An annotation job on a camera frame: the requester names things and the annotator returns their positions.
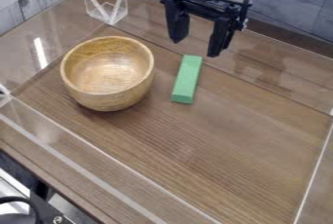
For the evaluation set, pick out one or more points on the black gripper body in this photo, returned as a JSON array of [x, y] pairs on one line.
[[203, 5]]

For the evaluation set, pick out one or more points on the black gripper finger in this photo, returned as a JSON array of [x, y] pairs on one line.
[[176, 20], [220, 36]]

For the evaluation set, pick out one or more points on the green rectangular block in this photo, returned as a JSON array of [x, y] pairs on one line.
[[186, 80]]

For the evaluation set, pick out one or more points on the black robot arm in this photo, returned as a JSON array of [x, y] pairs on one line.
[[226, 13]]

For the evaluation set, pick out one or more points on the wooden bowl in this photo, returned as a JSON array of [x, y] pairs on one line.
[[107, 72]]

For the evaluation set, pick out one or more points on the clear acrylic corner bracket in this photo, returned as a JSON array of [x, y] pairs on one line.
[[108, 13]]

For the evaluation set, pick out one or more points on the black metal table bracket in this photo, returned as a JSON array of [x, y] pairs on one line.
[[49, 215]]

